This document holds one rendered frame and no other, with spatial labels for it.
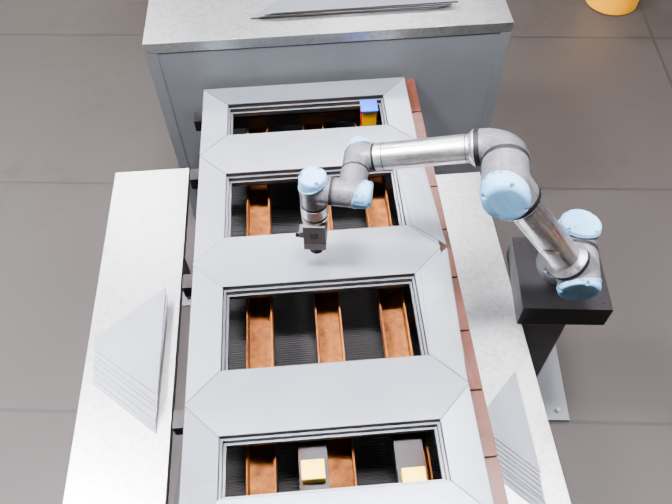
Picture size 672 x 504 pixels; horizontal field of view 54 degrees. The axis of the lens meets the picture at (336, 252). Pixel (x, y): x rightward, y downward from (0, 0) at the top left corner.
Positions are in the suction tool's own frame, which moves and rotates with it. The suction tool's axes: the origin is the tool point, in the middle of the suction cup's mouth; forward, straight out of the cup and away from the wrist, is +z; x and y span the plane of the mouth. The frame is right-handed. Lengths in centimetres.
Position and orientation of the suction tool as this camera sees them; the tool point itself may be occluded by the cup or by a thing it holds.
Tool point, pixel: (316, 247)
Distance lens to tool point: 193.6
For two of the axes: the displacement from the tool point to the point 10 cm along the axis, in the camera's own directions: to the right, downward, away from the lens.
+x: 10.0, 0.3, -0.4
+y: -0.5, 8.1, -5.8
